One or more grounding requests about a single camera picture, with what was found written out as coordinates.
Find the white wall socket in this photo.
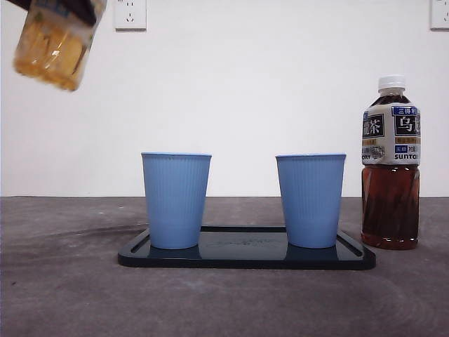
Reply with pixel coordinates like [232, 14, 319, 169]
[429, 0, 449, 30]
[114, 0, 147, 31]

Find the jasmine oolong tea bottle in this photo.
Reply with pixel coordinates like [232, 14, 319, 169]
[13, 0, 109, 92]

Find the dark rectangular tray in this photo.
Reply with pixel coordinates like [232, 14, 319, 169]
[116, 225, 377, 271]

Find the blue ribbed plastic cup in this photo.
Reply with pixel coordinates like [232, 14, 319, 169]
[140, 152, 213, 251]
[275, 152, 348, 249]

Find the dark oolong tea bottle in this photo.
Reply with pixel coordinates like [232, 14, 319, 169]
[360, 74, 422, 251]

